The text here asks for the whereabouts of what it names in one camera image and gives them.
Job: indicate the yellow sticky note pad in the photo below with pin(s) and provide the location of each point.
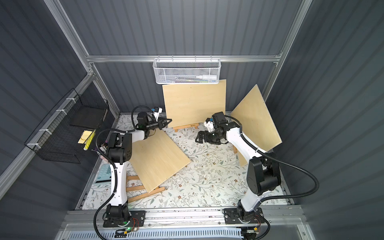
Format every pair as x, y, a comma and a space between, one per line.
85, 135

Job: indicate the pink pen cup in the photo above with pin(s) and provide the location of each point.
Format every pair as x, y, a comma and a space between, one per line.
102, 148

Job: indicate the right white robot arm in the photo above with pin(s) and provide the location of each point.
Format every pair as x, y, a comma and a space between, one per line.
263, 174

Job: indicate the white wire mesh basket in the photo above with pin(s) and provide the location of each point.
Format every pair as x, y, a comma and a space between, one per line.
179, 71

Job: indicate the black wire mesh basket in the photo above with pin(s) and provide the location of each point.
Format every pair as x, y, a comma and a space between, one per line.
56, 138

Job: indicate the plywood board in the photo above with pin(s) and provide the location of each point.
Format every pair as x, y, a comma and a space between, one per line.
188, 104
156, 159
258, 125

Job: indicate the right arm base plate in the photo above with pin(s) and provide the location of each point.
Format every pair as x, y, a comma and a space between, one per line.
234, 216

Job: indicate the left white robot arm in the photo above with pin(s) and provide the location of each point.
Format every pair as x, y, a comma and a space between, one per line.
118, 152

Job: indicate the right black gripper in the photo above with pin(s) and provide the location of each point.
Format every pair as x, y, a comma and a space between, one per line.
207, 136

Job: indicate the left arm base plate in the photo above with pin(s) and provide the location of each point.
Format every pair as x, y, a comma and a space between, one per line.
132, 219

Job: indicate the teal calculator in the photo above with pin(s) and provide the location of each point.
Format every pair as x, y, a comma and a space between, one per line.
104, 174

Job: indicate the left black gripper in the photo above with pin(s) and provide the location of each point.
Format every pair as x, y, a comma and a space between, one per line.
159, 123

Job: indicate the wooden easel frame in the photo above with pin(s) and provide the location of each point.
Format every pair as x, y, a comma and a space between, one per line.
195, 126

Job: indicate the white marker in basket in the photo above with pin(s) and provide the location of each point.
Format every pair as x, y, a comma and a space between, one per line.
207, 78

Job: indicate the aluminium rail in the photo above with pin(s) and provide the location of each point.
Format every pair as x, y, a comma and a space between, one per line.
192, 217

